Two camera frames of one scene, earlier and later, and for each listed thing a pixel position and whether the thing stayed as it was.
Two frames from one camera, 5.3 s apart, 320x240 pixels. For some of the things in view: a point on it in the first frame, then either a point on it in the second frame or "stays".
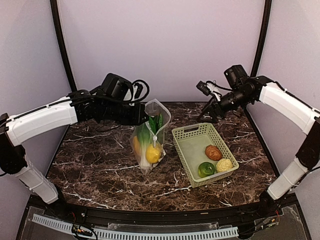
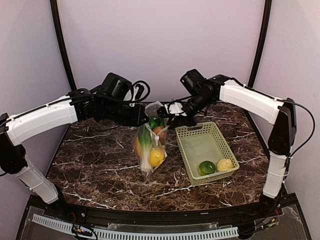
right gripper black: x=210 y=108 -> x=181 y=120
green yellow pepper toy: x=206 y=169 stays
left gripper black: x=137 y=118 stays
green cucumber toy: x=155 y=122 stays
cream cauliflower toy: x=224 y=165 stays
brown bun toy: x=213 y=152 -> x=162 y=135
